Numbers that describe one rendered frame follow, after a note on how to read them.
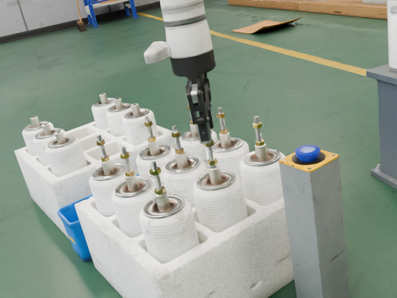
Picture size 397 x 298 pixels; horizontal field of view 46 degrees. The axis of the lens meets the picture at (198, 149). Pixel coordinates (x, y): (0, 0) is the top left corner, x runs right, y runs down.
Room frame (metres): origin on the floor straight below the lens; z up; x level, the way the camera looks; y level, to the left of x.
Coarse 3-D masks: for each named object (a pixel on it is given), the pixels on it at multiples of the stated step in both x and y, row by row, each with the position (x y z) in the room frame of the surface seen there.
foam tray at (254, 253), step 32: (96, 224) 0.85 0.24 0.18; (256, 224) 0.74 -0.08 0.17; (96, 256) 0.92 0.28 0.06; (128, 256) 0.73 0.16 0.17; (192, 256) 0.67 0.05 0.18; (224, 256) 0.70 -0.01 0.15; (256, 256) 0.73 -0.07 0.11; (288, 256) 0.77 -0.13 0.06; (128, 288) 0.78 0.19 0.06; (160, 288) 0.63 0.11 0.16; (192, 288) 0.66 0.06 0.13; (224, 288) 0.69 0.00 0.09; (256, 288) 0.73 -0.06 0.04
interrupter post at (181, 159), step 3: (183, 153) 0.89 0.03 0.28; (177, 156) 0.89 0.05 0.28; (180, 156) 0.89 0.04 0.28; (183, 156) 0.89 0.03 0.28; (177, 159) 0.89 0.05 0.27; (180, 159) 0.89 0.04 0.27; (183, 159) 0.89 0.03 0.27; (186, 159) 0.89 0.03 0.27; (177, 162) 0.89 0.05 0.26; (180, 162) 0.89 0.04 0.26; (183, 162) 0.89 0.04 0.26; (186, 162) 0.89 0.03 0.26; (177, 165) 0.89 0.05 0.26; (180, 165) 0.89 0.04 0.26; (183, 165) 0.89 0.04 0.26; (186, 165) 0.89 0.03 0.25
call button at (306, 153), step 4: (300, 148) 0.69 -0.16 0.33; (304, 148) 0.69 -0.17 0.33; (308, 148) 0.69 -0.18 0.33; (312, 148) 0.68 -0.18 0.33; (316, 148) 0.68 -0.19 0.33; (296, 152) 0.69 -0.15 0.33; (300, 152) 0.68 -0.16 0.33; (304, 152) 0.68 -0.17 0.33; (308, 152) 0.67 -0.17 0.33; (312, 152) 0.67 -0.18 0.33; (316, 152) 0.67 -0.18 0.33; (320, 152) 0.68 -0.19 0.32; (296, 156) 0.68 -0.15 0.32; (300, 156) 0.67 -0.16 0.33; (304, 156) 0.67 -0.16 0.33; (308, 156) 0.67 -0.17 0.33; (312, 156) 0.67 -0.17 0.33; (316, 156) 0.67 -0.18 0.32; (300, 160) 0.68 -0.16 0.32; (304, 160) 0.67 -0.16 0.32; (308, 160) 0.67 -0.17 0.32; (312, 160) 0.67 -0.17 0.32
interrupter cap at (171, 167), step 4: (188, 156) 0.93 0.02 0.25; (172, 160) 0.93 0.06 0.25; (188, 160) 0.91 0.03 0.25; (192, 160) 0.91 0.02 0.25; (196, 160) 0.90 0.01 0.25; (168, 164) 0.91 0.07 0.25; (172, 164) 0.91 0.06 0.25; (176, 164) 0.91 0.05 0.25; (188, 164) 0.90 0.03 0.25; (192, 164) 0.89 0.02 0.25; (196, 164) 0.88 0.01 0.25; (168, 168) 0.89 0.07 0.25; (172, 168) 0.89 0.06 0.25; (176, 168) 0.89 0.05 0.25; (180, 168) 0.89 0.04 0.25; (184, 168) 0.88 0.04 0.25; (188, 168) 0.87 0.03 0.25; (192, 168) 0.87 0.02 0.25; (168, 172) 0.87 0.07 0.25; (172, 172) 0.87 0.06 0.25; (176, 172) 0.86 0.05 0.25; (180, 172) 0.86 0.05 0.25; (184, 172) 0.86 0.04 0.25
